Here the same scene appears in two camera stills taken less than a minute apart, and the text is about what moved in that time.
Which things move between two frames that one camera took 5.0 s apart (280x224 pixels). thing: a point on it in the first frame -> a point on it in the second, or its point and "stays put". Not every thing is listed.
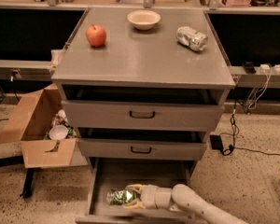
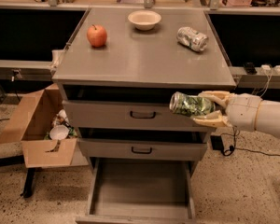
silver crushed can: (189, 37) stays put
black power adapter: (217, 142) stays put
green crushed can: (119, 197) -> (189, 105)
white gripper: (148, 196) -> (243, 111)
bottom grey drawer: (111, 174) stays put
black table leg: (29, 183) stays put
